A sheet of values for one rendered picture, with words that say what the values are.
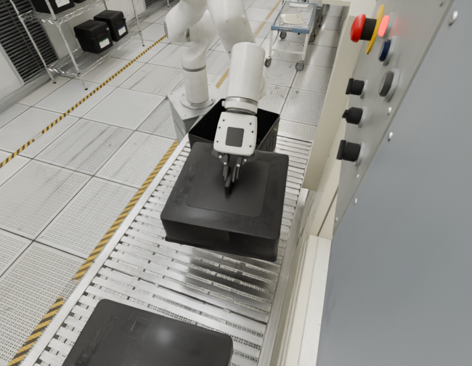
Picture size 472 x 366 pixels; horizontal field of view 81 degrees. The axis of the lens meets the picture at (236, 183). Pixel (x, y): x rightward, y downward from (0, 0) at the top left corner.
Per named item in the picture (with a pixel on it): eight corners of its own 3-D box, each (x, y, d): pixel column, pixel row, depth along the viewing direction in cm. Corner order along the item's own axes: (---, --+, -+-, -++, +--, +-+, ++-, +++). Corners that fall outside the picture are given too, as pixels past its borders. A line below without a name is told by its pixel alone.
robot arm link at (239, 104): (220, 95, 66) (218, 107, 66) (257, 99, 65) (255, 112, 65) (226, 103, 74) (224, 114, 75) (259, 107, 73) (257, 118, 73)
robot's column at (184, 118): (184, 182, 212) (165, 92, 155) (218, 171, 220) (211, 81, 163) (197, 209, 196) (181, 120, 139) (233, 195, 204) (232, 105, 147)
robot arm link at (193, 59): (179, 62, 139) (171, 8, 122) (215, 57, 143) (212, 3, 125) (184, 73, 132) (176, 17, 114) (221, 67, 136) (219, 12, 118)
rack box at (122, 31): (118, 42, 338) (111, 19, 318) (98, 40, 343) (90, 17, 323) (131, 33, 357) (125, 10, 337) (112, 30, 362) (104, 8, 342)
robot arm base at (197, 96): (176, 94, 154) (169, 62, 140) (207, 86, 159) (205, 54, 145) (187, 112, 142) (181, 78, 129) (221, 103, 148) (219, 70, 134)
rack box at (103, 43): (99, 55, 314) (90, 30, 295) (80, 51, 322) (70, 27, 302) (116, 45, 333) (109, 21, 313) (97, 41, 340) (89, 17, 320)
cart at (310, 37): (278, 36, 394) (282, -3, 358) (315, 41, 385) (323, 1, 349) (263, 68, 333) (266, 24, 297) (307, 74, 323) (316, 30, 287)
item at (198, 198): (197, 163, 91) (192, 131, 81) (286, 176, 87) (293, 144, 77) (163, 240, 72) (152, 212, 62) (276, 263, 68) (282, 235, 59)
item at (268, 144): (277, 146, 125) (281, 114, 112) (250, 188, 109) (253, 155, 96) (222, 128, 134) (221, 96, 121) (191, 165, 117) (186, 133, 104)
